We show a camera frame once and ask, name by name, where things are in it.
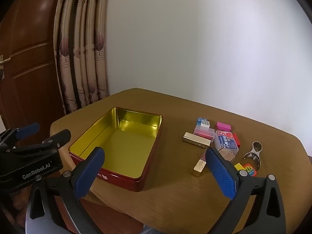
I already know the clear box with red insert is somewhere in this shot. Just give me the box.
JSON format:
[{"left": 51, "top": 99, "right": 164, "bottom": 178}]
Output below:
[{"left": 194, "top": 125, "right": 215, "bottom": 142}]

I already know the beige patterned curtain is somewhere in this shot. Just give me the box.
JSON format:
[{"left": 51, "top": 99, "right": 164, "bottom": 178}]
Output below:
[{"left": 53, "top": 0, "right": 113, "bottom": 114}]

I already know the silver nail clipper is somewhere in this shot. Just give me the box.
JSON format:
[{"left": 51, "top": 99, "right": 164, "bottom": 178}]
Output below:
[{"left": 244, "top": 141, "right": 263, "bottom": 170}]

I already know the orange colourful eraser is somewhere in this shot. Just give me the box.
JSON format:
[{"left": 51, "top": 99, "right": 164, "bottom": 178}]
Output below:
[{"left": 242, "top": 163, "right": 258, "bottom": 177}]

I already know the red tin box gold inside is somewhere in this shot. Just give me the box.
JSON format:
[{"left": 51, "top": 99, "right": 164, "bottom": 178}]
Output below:
[{"left": 68, "top": 107, "right": 163, "bottom": 192}]

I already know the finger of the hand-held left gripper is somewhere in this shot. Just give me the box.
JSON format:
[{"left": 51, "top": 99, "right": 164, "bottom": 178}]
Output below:
[
  {"left": 11, "top": 129, "right": 72, "bottom": 157},
  {"left": 0, "top": 123, "right": 41, "bottom": 150}
]

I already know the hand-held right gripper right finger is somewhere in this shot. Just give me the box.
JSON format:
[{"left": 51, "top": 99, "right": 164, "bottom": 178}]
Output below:
[{"left": 205, "top": 147, "right": 287, "bottom": 234}]

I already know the pink eraser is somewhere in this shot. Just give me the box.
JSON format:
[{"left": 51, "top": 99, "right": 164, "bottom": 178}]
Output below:
[{"left": 216, "top": 121, "right": 232, "bottom": 131}]

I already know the clear box with blue label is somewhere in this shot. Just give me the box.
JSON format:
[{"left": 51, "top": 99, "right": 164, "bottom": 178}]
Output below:
[{"left": 214, "top": 130, "right": 238, "bottom": 157}]

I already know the red plastic block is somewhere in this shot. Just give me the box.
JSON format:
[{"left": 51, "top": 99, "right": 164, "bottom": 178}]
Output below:
[{"left": 231, "top": 133, "right": 241, "bottom": 148}]

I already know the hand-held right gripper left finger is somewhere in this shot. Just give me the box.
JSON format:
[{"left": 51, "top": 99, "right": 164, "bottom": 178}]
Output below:
[{"left": 26, "top": 147, "right": 106, "bottom": 234}]

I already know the brown wooden door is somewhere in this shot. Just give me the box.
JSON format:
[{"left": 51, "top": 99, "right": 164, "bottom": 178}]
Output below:
[{"left": 0, "top": 0, "right": 67, "bottom": 132}]

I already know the small gold block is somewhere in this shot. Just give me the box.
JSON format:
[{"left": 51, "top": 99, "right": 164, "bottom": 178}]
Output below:
[{"left": 193, "top": 159, "right": 208, "bottom": 177}]

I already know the gold rectangular lighter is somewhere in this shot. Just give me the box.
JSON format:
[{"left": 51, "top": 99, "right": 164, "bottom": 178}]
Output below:
[{"left": 183, "top": 132, "right": 211, "bottom": 149}]

